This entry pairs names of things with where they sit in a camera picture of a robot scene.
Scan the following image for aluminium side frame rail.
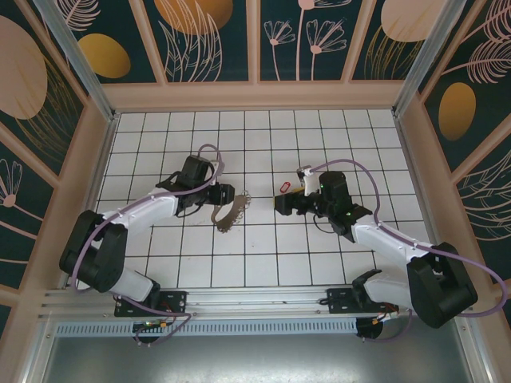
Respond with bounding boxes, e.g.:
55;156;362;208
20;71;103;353
22;113;121;383
393;113;498;383

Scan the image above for yellow power connector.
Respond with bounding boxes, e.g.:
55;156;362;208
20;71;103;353
370;310;401;325

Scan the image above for aluminium frame post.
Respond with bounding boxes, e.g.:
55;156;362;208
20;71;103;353
390;0;478;117
31;0;121;123

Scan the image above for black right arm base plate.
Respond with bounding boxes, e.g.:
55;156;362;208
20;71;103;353
326;287;360;316

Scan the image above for aluminium mounting rail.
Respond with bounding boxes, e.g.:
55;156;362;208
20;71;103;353
38;287;414;321

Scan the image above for grey metal sheet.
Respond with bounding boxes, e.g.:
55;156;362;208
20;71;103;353
39;333;478;383

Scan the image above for grey slotted cable duct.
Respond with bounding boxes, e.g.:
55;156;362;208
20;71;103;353
55;318;359;337

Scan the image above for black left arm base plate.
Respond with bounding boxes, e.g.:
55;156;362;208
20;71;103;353
114;290;188;318

